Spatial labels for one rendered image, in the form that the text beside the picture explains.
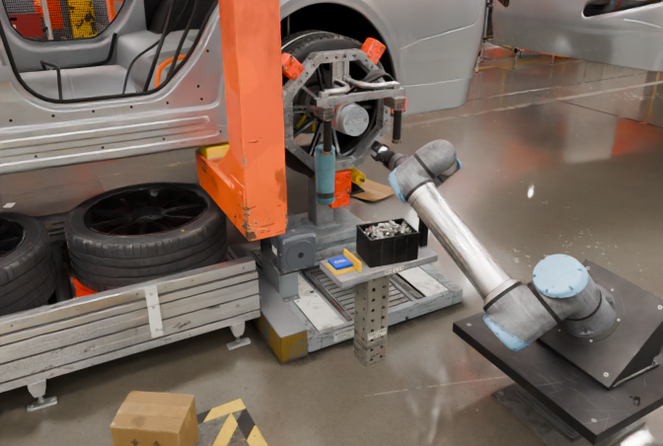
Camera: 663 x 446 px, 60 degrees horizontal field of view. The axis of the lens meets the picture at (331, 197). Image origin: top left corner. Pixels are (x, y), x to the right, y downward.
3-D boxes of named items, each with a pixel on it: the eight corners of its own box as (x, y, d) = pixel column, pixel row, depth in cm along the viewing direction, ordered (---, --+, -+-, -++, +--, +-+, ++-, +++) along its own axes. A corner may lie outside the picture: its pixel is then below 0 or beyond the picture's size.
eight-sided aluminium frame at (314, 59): (381, 157, 285) (386, 44, 263) (389, 161, 279) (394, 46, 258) (280, 176, 262) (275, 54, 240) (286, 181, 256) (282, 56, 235)
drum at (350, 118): (346, 123, 268) (346, 93, 263) (370, 135, 251) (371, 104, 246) (319, 127, 262) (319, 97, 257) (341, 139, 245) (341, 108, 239)
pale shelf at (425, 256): (412, 243, 236) (412, 236, 235) (438, 260, 222) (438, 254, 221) (319, 267, 218) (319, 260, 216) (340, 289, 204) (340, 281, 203)
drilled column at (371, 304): (373, 344, 241) (376, 258, 225) (386, 358, 233) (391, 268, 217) (352, 352, 237) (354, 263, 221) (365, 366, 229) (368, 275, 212)
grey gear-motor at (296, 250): (283, 257, 294) (280, 193, 281) (320, 297, 260) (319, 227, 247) (250, 264, 287) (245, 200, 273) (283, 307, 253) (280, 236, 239)
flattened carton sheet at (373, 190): (342, 172, 429) (342, 167, 428) (400, 191, 394) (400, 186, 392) (313, 182, 409) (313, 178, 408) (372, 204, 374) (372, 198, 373)
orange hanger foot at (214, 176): (231, 177, 277) (226, 106, 263) (273, 217, 235) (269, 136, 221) (197, 183, 270) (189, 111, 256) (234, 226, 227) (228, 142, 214)
